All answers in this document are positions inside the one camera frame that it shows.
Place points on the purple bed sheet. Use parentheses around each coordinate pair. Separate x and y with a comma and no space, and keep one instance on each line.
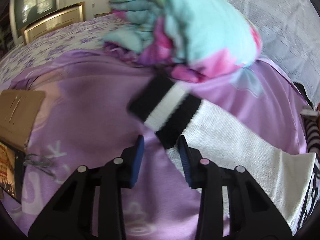
(84,121)

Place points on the white sweater with black stripes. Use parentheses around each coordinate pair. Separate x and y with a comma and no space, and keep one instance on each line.
(170,110)

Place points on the brown cardboard box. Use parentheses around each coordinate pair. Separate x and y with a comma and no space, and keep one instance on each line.
(19,109)

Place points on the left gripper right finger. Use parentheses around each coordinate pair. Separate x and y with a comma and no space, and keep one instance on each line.
(233,205)

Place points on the floral turquoise pink quilt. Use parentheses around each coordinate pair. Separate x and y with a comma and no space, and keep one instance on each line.
(193,40)

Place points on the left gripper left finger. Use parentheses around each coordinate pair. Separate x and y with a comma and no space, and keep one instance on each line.
(88,204)

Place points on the white lace cover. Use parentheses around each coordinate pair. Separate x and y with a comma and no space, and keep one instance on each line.
(290,33)

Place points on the wooden headboard frame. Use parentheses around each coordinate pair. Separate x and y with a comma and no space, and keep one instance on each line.
(55,20)

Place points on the purple floral bedspread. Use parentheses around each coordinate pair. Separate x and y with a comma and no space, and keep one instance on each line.
(83,35)

